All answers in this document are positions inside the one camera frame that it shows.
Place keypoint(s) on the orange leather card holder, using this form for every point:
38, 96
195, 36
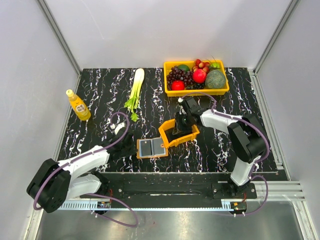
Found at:
152, 156

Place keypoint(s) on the green lime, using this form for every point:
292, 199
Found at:
183, 67

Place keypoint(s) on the aluminium rail frame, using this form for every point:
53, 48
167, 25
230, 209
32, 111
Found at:
284, 188

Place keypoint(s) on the red cherry cluster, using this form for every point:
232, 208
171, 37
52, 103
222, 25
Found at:
202, 65

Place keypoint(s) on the purple grape bunch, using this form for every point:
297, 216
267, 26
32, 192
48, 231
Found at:
177, 74

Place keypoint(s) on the dark blueberry cluster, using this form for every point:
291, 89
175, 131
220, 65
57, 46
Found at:
195, 86

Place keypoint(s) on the green white celery stalk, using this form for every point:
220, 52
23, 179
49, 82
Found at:
132, 103

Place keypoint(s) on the green netted melon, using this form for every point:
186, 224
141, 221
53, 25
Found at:
215, 79

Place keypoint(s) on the small yellow plastic bin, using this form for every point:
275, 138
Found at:
171, 124

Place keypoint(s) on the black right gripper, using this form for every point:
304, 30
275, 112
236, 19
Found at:
178, 128

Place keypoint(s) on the white cable duct strip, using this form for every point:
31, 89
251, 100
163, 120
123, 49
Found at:
99, 205

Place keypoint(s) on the black VIP credit card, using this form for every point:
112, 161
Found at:
145, 148

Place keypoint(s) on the red pomegranate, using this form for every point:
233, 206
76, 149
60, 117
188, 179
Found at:
199, 76

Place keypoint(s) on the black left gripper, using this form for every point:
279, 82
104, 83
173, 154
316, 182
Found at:
133, 150

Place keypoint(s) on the yellow juice bottle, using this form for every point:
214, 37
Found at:
79, 107

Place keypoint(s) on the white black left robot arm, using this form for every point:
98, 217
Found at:
58, 181

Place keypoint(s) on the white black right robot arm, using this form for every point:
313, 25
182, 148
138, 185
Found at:
248, 138

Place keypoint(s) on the red apple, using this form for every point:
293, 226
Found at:
178, 85

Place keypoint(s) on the green apple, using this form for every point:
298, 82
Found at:
214, 66

